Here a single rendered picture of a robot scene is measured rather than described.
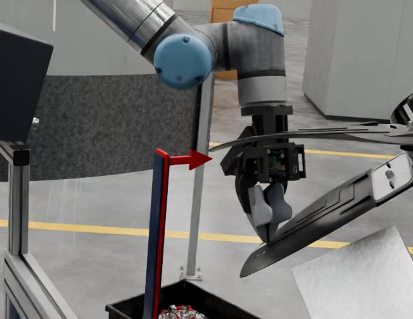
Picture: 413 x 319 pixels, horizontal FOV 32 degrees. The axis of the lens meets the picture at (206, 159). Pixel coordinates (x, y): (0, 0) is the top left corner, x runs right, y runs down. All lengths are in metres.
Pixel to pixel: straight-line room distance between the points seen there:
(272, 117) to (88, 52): 5.95
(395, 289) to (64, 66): 6.23
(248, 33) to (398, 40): 6.09
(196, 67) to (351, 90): 6.19
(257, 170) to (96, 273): 2.26
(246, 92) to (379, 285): 0.35
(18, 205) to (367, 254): 0.63
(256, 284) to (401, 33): 4.29
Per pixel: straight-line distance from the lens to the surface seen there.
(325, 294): 0.95
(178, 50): 0.95
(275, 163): 1.07
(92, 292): 3.13
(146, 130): 2.89
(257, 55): 1.08
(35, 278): 1.27
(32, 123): 1.35
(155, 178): 0.78
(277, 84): 1.08
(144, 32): 0.97
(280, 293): 3.25
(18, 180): 1.28
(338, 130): 0.86
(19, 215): 1.31
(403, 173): 1.04
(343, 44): 7.03
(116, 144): 2.82
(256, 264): 1.07
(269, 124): 1.07
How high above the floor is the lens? 1.39
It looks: 15 degrees down
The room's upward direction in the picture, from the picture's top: 5 degrees clockwise
